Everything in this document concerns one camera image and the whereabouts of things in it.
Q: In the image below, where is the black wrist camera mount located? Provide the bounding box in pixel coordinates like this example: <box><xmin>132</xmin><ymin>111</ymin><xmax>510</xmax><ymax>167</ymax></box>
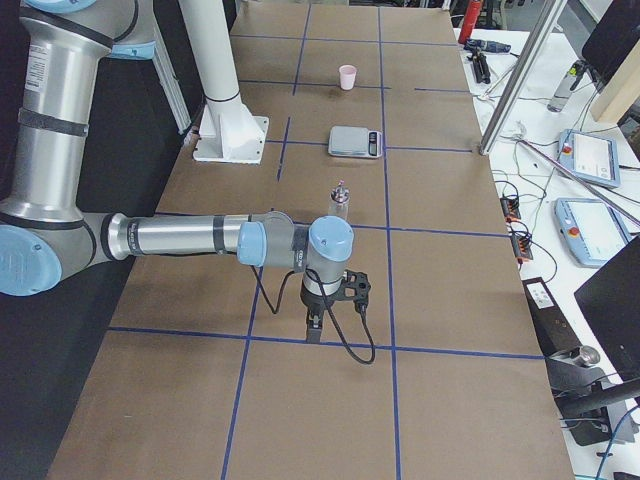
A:
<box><xmin>335</xmin><ymin>270</ymin><xmax>371</xmax><ymax>312</ymax></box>

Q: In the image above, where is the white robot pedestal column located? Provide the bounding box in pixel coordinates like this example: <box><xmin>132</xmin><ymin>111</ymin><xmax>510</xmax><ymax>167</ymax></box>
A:
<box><xmin>179</xmin><ymin>0</ymin><xmax>269</xmax><ymax>164</ymax></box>

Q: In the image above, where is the black monitor far corner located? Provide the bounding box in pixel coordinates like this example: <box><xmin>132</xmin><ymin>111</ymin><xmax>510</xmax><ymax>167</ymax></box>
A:
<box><xmin>582</xmin><ymin>0</ymin><xmax>640</xmax><ymax>89</ymax></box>

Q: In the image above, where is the near blue teach pendant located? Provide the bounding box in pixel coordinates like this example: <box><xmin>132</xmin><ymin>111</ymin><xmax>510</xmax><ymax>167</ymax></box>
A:
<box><xmin>554</xmin><ymin>198</ymin><xmax>631</xmax><ymax>268</ymax></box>

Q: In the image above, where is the blue plaid folded umbrella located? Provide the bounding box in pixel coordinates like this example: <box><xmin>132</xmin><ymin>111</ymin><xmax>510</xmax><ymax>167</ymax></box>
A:
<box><xmin>464</xmin><ymin>38</ymin><xmax>511</xmax><ymax>54</ymax></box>

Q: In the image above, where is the black box with label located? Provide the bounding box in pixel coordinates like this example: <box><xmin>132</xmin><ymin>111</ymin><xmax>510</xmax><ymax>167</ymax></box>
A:
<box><xmin>522</xmin><ymin>277</ymin><xmax>581</xmax><ymax>357</ymax></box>

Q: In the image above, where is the silver digital kitchen scale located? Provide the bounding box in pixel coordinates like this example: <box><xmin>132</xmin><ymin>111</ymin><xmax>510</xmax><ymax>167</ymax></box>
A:
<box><xmin>328</xmin><ymin>126</ymin><xmax>382</xmax><ymax>159</ymax></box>

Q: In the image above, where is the pink plastic cup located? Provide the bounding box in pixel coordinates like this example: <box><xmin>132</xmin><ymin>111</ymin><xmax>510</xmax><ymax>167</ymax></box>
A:
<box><xmin>338</xmin><ymin>64</ymin><xmax>358</xmax><ymax>91</ymax></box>

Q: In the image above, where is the blue teach pendant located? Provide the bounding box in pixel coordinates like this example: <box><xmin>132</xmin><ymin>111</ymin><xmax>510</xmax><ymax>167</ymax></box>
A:
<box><xmin>558</xmin><ymin>129</ymin><xmax>621</xmax><ymax>188</ymax></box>
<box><xmin>554</xmin><ymin>198</ymin><xmax>631</xmax><ymax>268</ymax></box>

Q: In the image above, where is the clear glass sauce bottle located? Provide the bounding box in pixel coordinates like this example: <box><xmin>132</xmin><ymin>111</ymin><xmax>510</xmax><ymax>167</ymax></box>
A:
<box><xmin>328</xmin><ymin>180</ymin><xmax>350</xmax><ymax>220</ymax></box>

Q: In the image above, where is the far blue teach pendant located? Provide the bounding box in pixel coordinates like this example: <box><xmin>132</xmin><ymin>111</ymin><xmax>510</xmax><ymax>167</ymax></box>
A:
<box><xmin>558</xmin><ymin>129</ymin><xmax>621</xmax><ymax>188</ymax></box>

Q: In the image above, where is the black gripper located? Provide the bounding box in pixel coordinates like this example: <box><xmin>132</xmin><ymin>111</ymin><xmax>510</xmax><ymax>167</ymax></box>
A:
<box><xmin>300</xmin><ymin>280</ymin><xmax>332</xmax><ymax>344</ymax></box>

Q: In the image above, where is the clear plastic drink bottle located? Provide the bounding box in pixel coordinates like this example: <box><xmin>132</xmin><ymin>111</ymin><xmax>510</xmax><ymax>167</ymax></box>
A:
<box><xmin>547</xmin><ymin>60</ymin><xmax>587</xmax><ymax>113</ymax></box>

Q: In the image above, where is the orange black connector strip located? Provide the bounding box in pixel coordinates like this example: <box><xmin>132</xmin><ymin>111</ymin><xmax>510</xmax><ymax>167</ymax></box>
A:
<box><xmin>500</xmin><ymin>195</ymin><xmax>533</xmax><ymax>265</ymax></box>

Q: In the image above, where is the black folded tripod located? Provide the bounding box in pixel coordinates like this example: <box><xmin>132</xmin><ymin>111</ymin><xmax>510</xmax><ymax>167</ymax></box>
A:
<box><xmin>468</xmin><ymin>49</ymin><xmax>491</xmax><ymax>84</ymax></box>

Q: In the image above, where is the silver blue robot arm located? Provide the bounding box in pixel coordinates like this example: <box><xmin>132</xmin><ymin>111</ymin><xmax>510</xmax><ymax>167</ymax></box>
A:
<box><xmin>1</xmin><ymin>1</ymin><xmax>182</xmax><ymax>346</ymax></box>

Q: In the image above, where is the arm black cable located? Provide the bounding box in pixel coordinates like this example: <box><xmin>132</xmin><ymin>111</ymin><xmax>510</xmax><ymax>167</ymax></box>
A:
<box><xmin>252</xmin><ymin>264</ymin><xmax>377</xmax><ymax>366</ymax></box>

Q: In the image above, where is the black monitor near edge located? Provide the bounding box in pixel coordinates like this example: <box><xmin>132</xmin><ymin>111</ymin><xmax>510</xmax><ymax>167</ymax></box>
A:
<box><xmin>574</xmin><ymin>238</ymin><xmax>640</xmax><ymax>380</ymax></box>

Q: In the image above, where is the aluminium frame post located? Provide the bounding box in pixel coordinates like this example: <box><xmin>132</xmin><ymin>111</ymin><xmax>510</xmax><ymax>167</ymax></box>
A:
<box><xmin>479</xmin><ymin>0</ymin><xmax>567</xmax><ymax>156</ymax></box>

